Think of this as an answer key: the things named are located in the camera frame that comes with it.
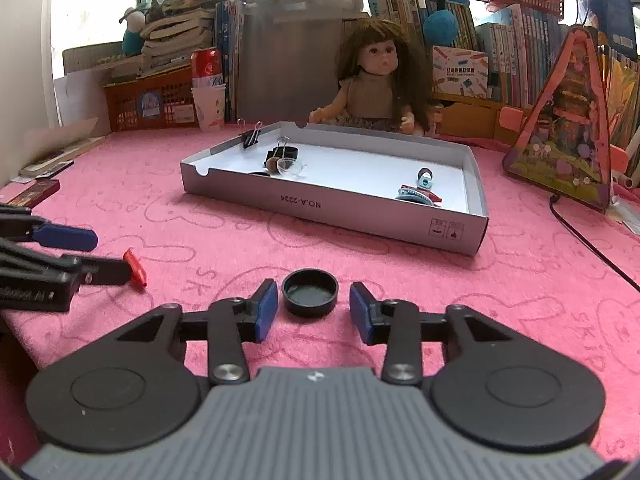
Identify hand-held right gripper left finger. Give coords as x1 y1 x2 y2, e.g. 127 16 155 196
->
100 279 279 386

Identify black round cap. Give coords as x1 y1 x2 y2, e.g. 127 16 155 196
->
282 268 340 318

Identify dark red flat box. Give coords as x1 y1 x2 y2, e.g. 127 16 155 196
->
6 179 62 207

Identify blue bear hair clip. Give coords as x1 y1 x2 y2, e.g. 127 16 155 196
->
396 185 433 206

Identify dark blue box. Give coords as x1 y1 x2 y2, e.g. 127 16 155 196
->
575 0 638 61

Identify white plastic pipe stand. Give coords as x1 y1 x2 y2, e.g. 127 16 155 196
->
612 125 640 186

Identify black cable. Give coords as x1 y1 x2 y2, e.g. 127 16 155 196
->
549 192 640 293

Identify teal white plush toy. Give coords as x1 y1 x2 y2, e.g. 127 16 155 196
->
119 2 151 56

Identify pink triangular toy house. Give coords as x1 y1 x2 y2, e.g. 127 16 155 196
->
499 25 630 213

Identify colourful printed card box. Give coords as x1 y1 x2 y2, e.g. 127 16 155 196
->
432 46 488 100

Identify orange foil package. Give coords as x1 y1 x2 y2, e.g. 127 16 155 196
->
602 45 640 146

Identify brown-haired doll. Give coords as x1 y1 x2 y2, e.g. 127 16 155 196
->
309 19 436 137

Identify row of shelved books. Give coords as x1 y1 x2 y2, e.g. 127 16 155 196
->
367 0 581 108

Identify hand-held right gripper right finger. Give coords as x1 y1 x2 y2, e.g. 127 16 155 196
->
349 281 540 386

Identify wooden desk organizer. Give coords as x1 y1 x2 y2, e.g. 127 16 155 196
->
432 91 526 141

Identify stack of worn books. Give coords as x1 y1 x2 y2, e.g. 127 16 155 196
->
140 0 223 78

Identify clear glass dish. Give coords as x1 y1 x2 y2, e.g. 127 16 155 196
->
275 157 310 180

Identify blue upright books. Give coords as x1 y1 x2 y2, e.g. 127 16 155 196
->
215 0 246 123

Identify pink printed towel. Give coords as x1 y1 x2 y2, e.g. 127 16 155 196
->
0 125 640 461

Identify orange plastic basket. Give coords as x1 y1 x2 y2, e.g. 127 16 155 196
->
102 67 198 132

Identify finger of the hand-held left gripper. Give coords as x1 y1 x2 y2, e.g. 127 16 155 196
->
0 238 132 286
0 204 99 252

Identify white cardboard box tray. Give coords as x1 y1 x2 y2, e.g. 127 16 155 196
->
180 121 488 257

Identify red soda can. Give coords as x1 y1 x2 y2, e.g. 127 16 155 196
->
191 47 224 90

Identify black binder clip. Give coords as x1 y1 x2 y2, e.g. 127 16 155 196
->
265 137 299 166
237 119 263 150

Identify grey plastic storage bin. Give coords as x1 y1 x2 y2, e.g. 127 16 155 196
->
242 0 370 122

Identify orange-red crayon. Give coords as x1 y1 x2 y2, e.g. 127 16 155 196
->
123 247 148 292

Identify white paper cup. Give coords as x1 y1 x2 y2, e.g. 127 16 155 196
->
191 85 227 133

